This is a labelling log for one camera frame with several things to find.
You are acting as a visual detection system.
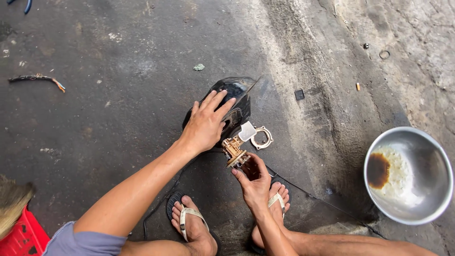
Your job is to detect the person's left hand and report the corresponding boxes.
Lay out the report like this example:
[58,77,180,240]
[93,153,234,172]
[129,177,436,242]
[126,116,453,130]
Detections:
[177,90,237,154]

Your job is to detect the person's right hand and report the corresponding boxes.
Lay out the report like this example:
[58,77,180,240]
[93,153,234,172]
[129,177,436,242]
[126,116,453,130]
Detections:
[231,152,272,215]

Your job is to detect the beige fuel pump assembly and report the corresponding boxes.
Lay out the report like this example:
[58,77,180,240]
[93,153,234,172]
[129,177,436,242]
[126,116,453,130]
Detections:
[221,121,257,169]

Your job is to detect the black motorcycle fuel tank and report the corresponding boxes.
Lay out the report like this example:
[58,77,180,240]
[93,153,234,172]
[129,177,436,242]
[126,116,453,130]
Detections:
[182,76,261,148]

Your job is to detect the steel bowl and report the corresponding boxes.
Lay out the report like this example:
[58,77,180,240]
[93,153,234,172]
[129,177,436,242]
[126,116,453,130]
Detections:
[363,127,454,226]

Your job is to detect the grey shorts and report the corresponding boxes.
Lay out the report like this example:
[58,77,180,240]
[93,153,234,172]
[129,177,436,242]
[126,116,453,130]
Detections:
[42,221,128,256]

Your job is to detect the straw broom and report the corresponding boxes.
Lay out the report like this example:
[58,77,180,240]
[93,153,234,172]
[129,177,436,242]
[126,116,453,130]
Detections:
[0,174,36,240]

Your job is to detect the red plastic crate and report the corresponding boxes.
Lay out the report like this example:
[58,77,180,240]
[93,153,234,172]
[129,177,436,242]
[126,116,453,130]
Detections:
[0,206,51,256]

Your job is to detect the black flip-flop with beige strap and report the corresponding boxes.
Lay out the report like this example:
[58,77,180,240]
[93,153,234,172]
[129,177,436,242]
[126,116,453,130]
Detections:
[248,176,292,256]
[166,191,222,256]

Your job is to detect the beige metal ring gasket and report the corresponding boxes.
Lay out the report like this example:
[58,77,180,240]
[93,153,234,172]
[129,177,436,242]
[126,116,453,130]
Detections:
[250,126,274,150]

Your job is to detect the black cable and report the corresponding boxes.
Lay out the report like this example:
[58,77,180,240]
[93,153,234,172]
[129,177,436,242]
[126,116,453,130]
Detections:
[143,151,386,241]

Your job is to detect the frayed wire piece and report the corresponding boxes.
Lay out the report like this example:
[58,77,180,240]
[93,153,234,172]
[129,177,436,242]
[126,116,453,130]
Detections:
[8,73,66,93]

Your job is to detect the blue-handled pliers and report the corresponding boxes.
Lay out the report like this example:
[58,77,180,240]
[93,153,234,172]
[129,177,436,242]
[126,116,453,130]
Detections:
[6,0,33,15]

